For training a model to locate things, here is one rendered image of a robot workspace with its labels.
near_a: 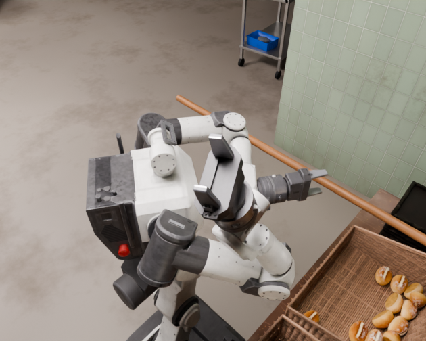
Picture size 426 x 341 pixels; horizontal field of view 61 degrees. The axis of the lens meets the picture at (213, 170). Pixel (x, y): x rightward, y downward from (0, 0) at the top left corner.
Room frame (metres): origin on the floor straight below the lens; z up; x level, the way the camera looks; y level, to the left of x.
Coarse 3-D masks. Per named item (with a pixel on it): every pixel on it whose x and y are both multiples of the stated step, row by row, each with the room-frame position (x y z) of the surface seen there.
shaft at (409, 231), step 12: (180, 96) 1.40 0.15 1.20; (192, 108) 1.32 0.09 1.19; (252, 144) 1.08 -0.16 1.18; (264, 144) 1.06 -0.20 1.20; (276, 156) 1.00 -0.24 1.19; (288, 156) 0.99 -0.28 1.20; (324, 180) 0.87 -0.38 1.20; (336, 192) 0.82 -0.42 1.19; (348, 192) 0.81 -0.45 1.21; (360, 204) 0.76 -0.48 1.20; (372, 204) 0.75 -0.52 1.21; (384, 216) 0.71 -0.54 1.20; (396, 228) 0.67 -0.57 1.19; (408, 228) 0.66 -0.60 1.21; (420, 240) 0.62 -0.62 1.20
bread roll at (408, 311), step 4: (404, 300) 0.71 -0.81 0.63; (408, 300) 0.70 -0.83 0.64; (404, 304) 0.68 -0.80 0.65; (408, 304) 0.68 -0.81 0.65; (412, 304) 0.68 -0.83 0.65; (404, 308) 0.67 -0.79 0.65; (408, 308) 0.66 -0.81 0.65; (412, 308) 0.67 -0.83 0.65; (416, 308) 0.67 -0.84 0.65; (404, 312) 0.65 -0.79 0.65; (408, 312) 0.65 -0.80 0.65; (412, 312) 0.65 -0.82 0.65; (416, 312) 0.65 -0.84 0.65; (404, 316) 0.64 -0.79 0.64; (408, 316) 0.64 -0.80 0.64; (412, 316) 0.64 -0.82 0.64; (408, 320) 0.63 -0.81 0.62
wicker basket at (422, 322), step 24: (360, 240) 0.99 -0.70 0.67; (384, 240) 0.93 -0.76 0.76; (336, 264) 0.91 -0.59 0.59; (360, 264) 0.91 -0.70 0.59; (384, 264) 0.90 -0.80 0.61; (408, 264) 0.84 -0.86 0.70; (312, 288) 0.78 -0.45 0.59; (336, 288) 0.79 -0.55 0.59; (360, 288) 0.79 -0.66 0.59; (384, 288) 0.78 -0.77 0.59; (288, 312) 0.63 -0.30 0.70; (360, 312) 0.68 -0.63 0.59; (336, 336) 0.50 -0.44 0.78; (408, 336) 0.56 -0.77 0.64
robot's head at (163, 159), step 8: (152, 136) 0.74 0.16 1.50; (160, 136) 0.73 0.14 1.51; (168, 136) 0.75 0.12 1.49; (152, 144) 0.71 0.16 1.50; (160, 144) 0.69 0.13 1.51; (168, 144) 0.70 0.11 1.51; (152, 152) 0.67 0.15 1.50; (160, 152) 0.66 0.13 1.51; (168, 152) 0.66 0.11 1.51; (152, 160) 0.65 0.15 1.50; (160, 160) 0.66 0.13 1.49; (168, 160) 0.66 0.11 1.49; (176, 160) 0.66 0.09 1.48; (160, 168) 0.65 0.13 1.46; (168, 168) 0.66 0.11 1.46
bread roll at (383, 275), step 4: (380, 268) 0.87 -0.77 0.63; (384, 268) 0.86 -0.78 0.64; (388, 268) 0.86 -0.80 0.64; (376, 272) 0.85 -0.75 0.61; (380, 272) 0.84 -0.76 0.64; (384, 272) 0.83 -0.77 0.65; (388, 272) 0.83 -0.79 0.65; (376, 276) 0.83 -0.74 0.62; (380, 276) 0.82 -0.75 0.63; (384, 276) 0.82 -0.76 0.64; (388, 276) 0.82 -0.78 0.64; (376, 280) 0.81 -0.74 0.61; (380, 280) 0.81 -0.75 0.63; (384, 280) 0.80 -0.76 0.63; (388, 280) 0.80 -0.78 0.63; (380, 284) 0.80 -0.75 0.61; (384, 284) 0.79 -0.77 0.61
